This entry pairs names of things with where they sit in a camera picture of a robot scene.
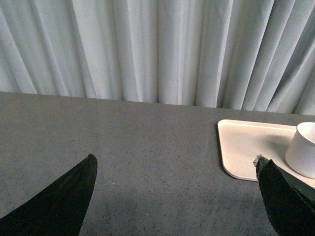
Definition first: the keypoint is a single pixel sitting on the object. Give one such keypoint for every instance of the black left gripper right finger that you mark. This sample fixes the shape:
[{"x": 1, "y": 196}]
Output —
[{"x": 289, "y": 202}]

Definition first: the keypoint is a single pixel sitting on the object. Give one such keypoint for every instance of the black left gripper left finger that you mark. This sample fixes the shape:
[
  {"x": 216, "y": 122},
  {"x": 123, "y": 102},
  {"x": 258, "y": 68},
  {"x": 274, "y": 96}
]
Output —
[{"x": 59, "y": 209}]

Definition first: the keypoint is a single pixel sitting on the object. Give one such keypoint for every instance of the white mug black handle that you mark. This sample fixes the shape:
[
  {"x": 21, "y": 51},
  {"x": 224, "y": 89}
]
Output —
[{"x": 300, "y": 155}]

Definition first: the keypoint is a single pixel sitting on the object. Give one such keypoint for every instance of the grey pleated curtain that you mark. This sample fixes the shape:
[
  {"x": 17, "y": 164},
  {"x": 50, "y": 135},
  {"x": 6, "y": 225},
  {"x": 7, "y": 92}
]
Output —
[{"x": 255, "y": 55}]

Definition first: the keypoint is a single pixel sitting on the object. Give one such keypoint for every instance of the beige rectangular tray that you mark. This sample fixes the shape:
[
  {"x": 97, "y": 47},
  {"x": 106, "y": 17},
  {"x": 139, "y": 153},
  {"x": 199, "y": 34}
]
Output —
[{"x": 242, "y": 141}]

